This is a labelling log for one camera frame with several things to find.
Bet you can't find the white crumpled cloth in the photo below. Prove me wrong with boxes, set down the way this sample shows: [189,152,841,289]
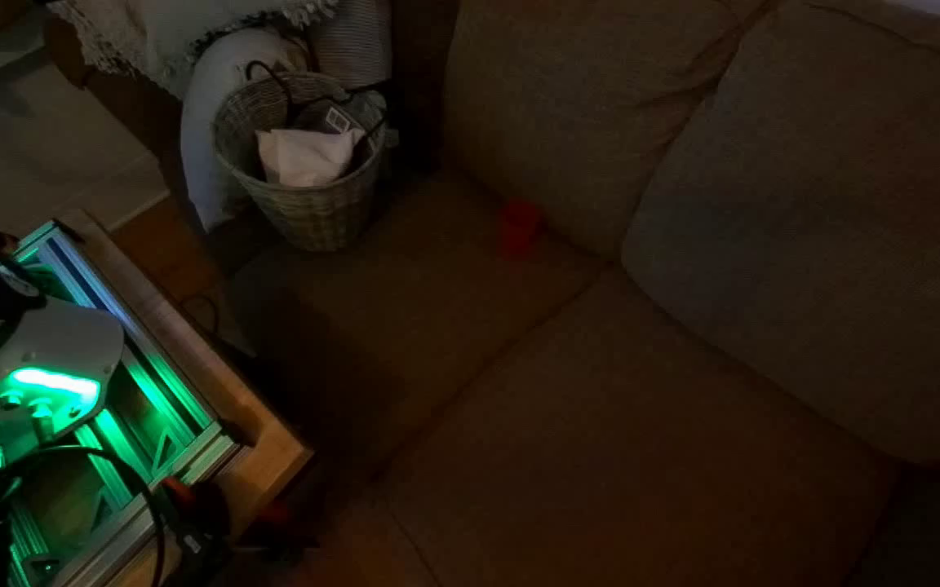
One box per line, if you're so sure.
[256,123,370,191]

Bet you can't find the beige fabric couch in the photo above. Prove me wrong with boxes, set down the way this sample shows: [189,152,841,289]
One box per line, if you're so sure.
[221,0,940,587]

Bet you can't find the wooden table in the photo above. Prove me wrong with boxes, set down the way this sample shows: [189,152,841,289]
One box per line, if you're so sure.
[57,207,318,587]

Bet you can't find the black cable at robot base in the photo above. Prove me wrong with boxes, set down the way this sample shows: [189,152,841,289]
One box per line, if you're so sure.
[0,436,172,587]

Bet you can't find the white lace cloth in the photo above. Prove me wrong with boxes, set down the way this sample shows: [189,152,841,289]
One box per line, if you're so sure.
[43,0,351,104]

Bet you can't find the wide beige couch back cushion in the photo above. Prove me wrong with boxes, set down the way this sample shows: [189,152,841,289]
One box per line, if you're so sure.
[616,0,940,470]

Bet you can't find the narrow beige couch back cushion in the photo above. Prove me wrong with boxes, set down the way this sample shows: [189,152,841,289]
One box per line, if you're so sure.
[440,0,775,265]

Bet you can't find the red clamp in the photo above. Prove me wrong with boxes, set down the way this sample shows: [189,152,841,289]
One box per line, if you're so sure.
[158,474,234,543]

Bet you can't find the woven wicker basket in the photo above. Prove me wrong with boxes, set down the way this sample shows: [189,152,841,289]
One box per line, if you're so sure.
[208,76,399,257]

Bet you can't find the grey item in basket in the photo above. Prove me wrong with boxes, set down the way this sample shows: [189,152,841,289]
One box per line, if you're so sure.
[320,89,393,142]

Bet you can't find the short beige couch seat cushion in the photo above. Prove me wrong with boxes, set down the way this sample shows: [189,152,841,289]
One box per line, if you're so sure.
[225,166,611,484]

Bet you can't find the red plastic cup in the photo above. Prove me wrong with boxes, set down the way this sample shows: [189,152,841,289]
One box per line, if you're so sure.
[498,197,545,261]

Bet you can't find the brown wooden furniture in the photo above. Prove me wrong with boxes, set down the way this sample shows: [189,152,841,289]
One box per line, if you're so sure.
[43,9,221,239]

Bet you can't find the long beige couch seat cushion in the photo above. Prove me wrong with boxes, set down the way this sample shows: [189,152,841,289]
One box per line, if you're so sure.
[377,265,906,587]

